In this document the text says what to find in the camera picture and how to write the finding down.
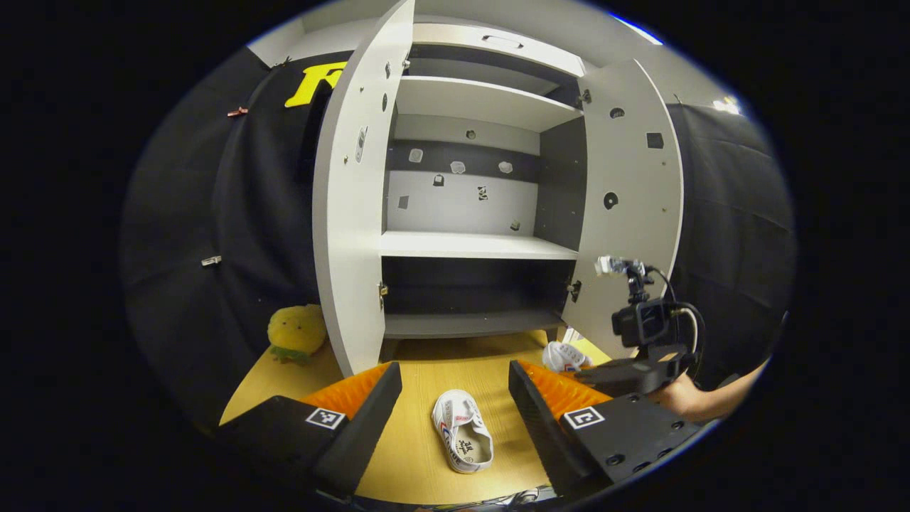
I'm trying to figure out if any yellow plush toy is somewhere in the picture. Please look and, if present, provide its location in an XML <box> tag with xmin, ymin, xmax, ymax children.
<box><xmin>267</xmin><ymin>304</ymin><xmax>328</xmax><ymax>366</ymax></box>

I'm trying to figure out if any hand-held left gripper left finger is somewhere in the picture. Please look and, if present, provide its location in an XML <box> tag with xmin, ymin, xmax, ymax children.
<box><xmin>217</xmin><ymin>361</ymin><xmax>403</xmax><ymax>502</ymax></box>

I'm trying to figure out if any white canvas shoe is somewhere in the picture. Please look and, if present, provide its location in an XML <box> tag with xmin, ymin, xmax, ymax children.
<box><xmin>542</xmin><ymin>341</ymin><xmax>592</xmax><ymax>374</ymax></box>
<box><xmin>432</xmin><ymin>389</ymin><xmax>494</xmax><ymax>474</ymax></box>

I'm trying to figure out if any white cabinet drawer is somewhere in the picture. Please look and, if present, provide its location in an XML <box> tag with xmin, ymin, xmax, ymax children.
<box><xmin>411</xmin><ymin>21</ymin><xmax>587</xmax><ymax>78</ymax></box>

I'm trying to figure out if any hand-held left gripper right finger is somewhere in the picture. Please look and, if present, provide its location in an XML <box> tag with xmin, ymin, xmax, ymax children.
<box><xmin>508</xmin><ymin>359</ymin><xmax>706</xmax><ymax>498</ymax></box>

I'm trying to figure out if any white shoe cabinet door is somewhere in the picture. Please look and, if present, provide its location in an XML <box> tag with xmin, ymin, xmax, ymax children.
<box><xmin>313</xmin><ymin>0</ymin><xmax>417</xmax><ymax>378</ymax></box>
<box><xmin>562</xmin><ymin>58</ymin><xmax>685</xmax><ymax>360</ymax></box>

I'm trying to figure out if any white shoe cabinet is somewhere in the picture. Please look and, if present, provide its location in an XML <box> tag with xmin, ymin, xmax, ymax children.
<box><xmin>377</xmin><ymin>21</ymin><xmax>591</xmax><ymax>342</ymax></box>

